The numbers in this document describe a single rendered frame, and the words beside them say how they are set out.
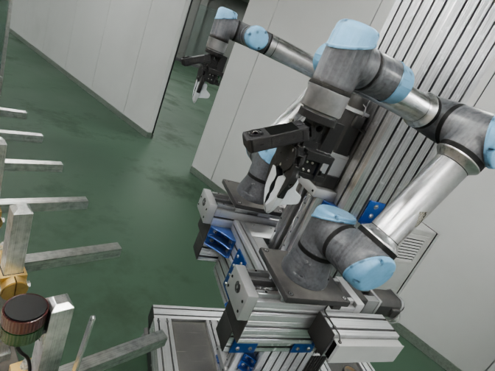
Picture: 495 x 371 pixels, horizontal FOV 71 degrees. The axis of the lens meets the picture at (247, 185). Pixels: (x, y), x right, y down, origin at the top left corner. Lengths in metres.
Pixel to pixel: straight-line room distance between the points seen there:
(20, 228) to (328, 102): 0.65
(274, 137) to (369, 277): 0.46
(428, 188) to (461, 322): 2.31
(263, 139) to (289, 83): 2.93
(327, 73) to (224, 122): 3.38
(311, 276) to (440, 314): 2.23
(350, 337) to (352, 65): 0.80
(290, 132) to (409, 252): 0.94
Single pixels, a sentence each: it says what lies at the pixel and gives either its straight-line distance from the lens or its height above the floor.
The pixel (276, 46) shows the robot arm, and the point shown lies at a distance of 1.29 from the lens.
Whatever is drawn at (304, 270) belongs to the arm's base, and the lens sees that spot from 1.03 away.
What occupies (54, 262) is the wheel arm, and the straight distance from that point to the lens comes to 0.98.
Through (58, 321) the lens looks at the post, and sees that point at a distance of 0.66.
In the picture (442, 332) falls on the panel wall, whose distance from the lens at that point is 3.23.
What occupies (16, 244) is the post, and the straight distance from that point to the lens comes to 0.86.
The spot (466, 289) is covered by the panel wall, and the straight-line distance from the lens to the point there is 3.09.
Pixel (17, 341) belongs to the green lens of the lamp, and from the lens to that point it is 0.65.
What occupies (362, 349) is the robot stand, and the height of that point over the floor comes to 0.94.
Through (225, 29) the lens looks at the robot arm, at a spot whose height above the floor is 1.60.
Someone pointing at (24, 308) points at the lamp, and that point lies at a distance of 0.64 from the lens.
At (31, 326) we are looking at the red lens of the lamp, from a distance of 0.63.
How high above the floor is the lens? 1.57
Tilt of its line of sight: 20 degrees down
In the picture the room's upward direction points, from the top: 23 degrees clockwise
